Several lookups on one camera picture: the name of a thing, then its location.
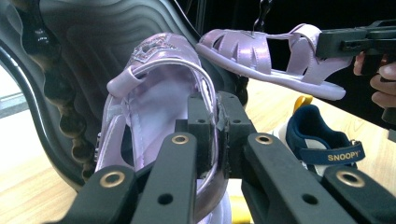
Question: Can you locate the purple sandal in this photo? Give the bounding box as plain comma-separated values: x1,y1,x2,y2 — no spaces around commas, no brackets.
195,22,354,101
94,32,233,224

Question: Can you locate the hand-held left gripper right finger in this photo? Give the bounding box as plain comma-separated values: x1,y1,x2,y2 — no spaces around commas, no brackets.
219,91,257,180

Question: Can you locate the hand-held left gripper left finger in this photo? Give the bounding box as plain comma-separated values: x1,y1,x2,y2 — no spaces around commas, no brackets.
176,92,219,176

